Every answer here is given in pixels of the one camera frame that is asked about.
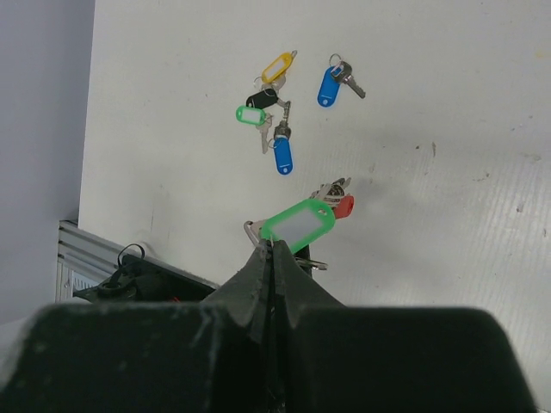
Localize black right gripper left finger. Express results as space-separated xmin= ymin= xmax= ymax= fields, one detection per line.
xmin=1 ymin=241 xmax=273 ymax=412

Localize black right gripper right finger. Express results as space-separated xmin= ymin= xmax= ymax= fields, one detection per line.
xmin=273 ymin=242 xmax=536 ymax=412

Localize black-head key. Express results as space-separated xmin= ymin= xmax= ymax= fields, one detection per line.
xmin=295 ymin=257 xmax=328 ymax=271

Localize green key tag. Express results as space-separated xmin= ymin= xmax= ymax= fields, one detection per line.
xmin=260 ymin=199 xmax=336 ymax=254
xmin=235 ymin=106 xmax=266 ymax=126

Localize large silver keyring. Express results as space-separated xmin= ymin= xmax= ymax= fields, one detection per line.
xmin=244 ymin=219 xmax=266 ymax=247

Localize red key tag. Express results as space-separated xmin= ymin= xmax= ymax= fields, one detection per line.
xmin=333 ymin=194 xmax=355 ymax=219

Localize silver keys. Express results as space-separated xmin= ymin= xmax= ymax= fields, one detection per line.
xmin=310 ymin=177 xmax=351 ymax=207

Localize black key tag with keys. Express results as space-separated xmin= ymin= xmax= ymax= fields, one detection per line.
xmin=245 ymin=86 xmax=286 ymax=109

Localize blue key tag lower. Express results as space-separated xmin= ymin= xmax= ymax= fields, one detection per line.
xmin=273 ymin=135 xmax=294 ymax=176

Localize blue key tag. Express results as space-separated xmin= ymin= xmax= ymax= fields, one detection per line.
xmin=317 ymin=66 xmax=340 ymax=108
xmin=273 ymin=135 xmax=294 ymax=176

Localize silver key on lower blue tag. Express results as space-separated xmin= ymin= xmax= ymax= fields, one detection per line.
xmin=269 ymin=101 xmax=292 ymax=149

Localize silver key on blue tag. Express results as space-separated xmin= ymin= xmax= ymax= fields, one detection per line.
xmin=269 ymin=101 xmax=292 ymax=149
xmin=329 ymin=53 xmax=366 ymax=99

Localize silver key on green tag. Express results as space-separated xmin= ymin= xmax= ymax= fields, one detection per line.
xmin=256 ymin=114 xmax=273 ymax=154

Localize blue key tag upper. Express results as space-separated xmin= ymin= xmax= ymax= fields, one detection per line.
xmin=317 ymin=66 xmax=340 ymax=108

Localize silver key on upper blue tag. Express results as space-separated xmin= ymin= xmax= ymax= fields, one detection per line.
xmin=329 ymin=53 xmax=366 ymax=99

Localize yellow key tag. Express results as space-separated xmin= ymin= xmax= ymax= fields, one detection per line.
xmin=253 ymin=50 xmax=298 ymax=87

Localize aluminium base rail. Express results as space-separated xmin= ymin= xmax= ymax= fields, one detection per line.
xmin=55 ymin=219 xmax=220 ymax=302

